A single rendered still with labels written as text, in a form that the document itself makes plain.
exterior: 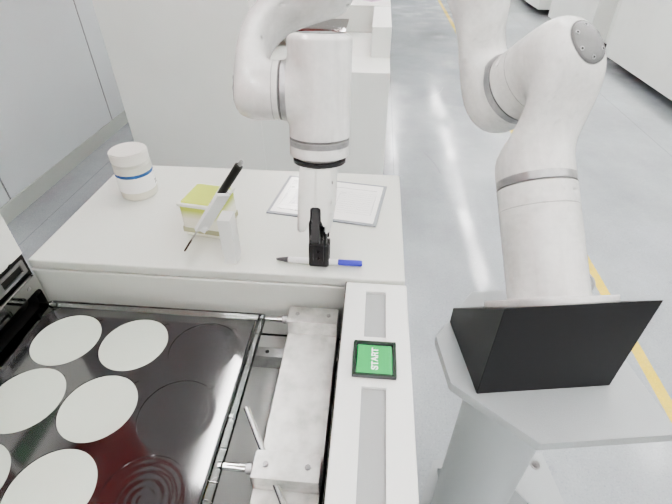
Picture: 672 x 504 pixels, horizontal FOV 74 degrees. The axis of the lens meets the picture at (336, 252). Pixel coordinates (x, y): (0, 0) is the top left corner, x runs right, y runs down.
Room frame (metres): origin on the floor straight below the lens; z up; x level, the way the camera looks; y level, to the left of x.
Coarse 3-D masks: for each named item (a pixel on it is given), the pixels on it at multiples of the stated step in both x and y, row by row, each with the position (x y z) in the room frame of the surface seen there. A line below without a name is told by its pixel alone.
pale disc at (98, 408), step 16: (96, 384) 0.37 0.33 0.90; (112, 384) 0.37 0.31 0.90; (128, 384) 0.37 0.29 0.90; (80, 400) 0.34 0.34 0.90; (96, 400) 0.34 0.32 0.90; (112, 400) 0.34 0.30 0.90; (128, 400) 0.34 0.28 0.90; (64, 416) 0.32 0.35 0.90; (80, 416) 0.32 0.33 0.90; (96, 416) 0.32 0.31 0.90; (112, 416) 0.32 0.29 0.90; (128, 416) 0.32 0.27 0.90; (64, 432) 0.30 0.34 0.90; (80, 432) 0.30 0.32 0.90; (96, 432) 0.30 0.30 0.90; (112, 432) 0.30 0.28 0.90
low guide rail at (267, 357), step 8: (256, 352) 0.47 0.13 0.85; (264, 352) 0.47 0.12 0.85; (272, 352) 0.47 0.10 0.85; (280, 352) 0.47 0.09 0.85; (336, 352) 0.47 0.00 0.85; (256, 360) 0.46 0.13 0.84; (264, 360) 0.46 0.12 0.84; (272, 360) 0.46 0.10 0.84; (280, 360) 0.46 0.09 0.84; (336, 360) 0.45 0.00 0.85; (336, 368) 0.45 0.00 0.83
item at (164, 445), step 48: (192, 336) 0.46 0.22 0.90; (240, 336) 0.46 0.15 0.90; (0, 384) 0.37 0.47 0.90; (144, 384) 0.37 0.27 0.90; (192, 384) 0.37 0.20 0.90; (48, 432) 0.30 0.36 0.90; (144, 432) 0.30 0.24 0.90; (192, 432) 0.30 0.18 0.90; (144, 480) 0.24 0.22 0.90; (192, 480) 0.24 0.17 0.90
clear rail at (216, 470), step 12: (264, 324) 0.49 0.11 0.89; (252, 336) 0.46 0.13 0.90; (252, 348) 0.43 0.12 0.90; (252, 360) 0.41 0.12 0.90; (240, 384) 0.37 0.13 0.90; (240, 396) 0.35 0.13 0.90; (228, 420) 0.31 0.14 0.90; (228, 432) 0.30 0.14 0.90; (228, 444) 0.28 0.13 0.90; (216, 456) 0.27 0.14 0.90; (216, 468) 0.25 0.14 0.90; (216, 480) 0.24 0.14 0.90; (204, 492) 0.23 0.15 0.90
